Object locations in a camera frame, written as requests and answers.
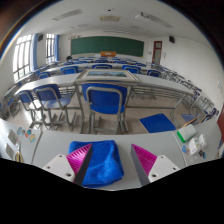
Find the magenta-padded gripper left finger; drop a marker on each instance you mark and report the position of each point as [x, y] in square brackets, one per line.
[60, 166]

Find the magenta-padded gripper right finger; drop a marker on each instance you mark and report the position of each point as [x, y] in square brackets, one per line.
[160, 168]

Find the blue fluffy towel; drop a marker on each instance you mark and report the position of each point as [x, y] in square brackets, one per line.
[105, 163]

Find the small white printed carton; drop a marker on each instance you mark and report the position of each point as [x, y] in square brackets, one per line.
[195, 145]

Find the white and green box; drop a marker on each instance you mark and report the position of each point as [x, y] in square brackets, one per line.
[186, 132]

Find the colourful stickers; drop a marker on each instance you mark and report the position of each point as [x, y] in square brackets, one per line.
[26, 134]

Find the grey card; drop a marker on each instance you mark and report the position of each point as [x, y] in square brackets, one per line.
[10, 151]
[12, 136]

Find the long grey classroom desk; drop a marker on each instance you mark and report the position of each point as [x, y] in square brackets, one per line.
[60, 79]

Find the group of blue classroom chairs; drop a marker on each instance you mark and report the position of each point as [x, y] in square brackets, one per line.
[100, 65]

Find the dark red door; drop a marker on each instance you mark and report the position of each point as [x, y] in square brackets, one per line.
[157, 52]

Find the large bright window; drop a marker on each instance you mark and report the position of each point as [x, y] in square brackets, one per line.
[22, 56]

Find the blue curtain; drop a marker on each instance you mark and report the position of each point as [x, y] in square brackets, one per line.
[57, 47]
[35, 51]

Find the narrow bright window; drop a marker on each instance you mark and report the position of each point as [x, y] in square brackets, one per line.
[50, 48]

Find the orange lectern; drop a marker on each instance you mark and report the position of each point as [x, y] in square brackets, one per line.
[108, 53]

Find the green chalkboard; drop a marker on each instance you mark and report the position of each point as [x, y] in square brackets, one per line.
[106, 46]

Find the group of ceiling lights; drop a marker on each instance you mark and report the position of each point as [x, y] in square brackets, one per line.
[110, 18]

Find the blue chair with metal frame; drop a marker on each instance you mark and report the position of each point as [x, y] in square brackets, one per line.
[156, 122]
[53, 96]
[106, 100]
[26, 97]
[190, 117]

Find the black wall speaker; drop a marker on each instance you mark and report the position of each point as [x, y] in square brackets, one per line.
[171, 39]
[40, 37]

